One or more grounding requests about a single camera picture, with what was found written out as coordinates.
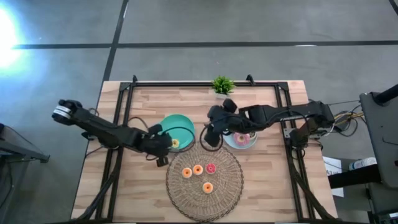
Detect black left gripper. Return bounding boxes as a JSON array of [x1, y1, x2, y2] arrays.
[[138, 132, 174, 167]]

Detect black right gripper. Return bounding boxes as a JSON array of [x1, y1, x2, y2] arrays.
[[204, 105, 246, 147]]

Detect large pink frosted donut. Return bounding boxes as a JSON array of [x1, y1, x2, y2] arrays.
[[233, 132, 251, 147]]

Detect light blue plate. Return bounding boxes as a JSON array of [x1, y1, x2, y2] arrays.
[[223, 130, 258, 151]]

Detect teal green plate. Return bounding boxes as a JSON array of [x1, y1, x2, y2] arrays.
[[160, 114, 196, 151]]

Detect small potted green plant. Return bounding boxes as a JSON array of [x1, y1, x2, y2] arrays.
[[211, 75, 237, 100]]

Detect round woven placemat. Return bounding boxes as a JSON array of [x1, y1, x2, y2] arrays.
[[165, 140, 244, 222]]

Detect white paper sheet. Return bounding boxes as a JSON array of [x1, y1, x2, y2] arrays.
[[323, 156, 345, 198]]

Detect black power adapter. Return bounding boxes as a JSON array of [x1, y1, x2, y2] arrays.
[[335, 111, 351, 131]]

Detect glass side table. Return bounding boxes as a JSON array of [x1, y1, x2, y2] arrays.
[[0, 123, 50, 164]]

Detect black shelf bar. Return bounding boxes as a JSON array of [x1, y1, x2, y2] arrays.
[[328, 164, 382, 190]]

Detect white plastic bottle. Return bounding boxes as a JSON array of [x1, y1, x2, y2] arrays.
[[348, 157, 378, 171]]

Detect grey equipment cart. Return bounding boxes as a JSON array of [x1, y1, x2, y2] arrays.
[[359, 83, 398, 189]]

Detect black pole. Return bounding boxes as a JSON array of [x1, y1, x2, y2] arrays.
[[373, 83, 398, 105]]

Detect grey equipment base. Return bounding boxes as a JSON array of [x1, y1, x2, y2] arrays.
[[366, 183, 398, 224]]

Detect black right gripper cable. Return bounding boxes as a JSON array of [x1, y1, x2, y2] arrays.
[[199, 124, 224, 152]]

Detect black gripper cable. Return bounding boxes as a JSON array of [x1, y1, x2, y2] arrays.
[[199, 124, 224, 152], [161, 126, 197, 153]]

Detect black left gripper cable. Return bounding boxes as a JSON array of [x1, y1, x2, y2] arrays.
[[161, 126, 197, 153]]

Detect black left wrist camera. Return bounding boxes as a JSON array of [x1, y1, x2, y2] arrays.
[[148, 123, 164, 135]]

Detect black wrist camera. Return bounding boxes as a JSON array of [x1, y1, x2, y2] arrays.
[[223, 98, 238, 113], [148, 123, 164, 135]]

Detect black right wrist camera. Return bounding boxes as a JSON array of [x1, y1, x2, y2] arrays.
[[223, 98, 238, 113]]

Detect black metal table frame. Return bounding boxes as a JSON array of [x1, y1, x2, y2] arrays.
[[73, 73, 340, 223]]

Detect tangled cable bundle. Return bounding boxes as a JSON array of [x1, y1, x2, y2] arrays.
[[309, 98, 365, 138]]

